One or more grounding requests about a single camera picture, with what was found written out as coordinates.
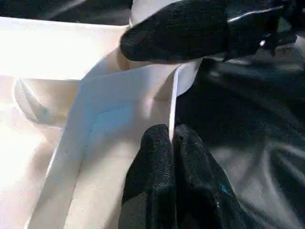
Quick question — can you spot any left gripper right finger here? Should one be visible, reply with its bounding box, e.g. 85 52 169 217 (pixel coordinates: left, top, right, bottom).
173 123 249 229

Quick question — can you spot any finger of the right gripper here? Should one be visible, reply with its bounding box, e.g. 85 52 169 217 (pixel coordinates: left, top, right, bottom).
119 0 230 63

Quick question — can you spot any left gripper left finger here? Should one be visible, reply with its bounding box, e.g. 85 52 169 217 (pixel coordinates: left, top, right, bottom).
118 124 177 229

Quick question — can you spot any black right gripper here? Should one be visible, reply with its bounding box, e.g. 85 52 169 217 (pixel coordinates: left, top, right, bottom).
224 0 297 60

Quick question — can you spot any white plastic table leg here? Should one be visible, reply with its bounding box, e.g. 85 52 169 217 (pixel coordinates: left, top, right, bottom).
128 0 184 22

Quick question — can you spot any white plastic table top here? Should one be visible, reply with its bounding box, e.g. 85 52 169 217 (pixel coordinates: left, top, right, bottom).
0 16 206 229

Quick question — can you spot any black mat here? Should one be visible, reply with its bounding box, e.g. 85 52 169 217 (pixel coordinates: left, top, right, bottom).
0 0 305 229

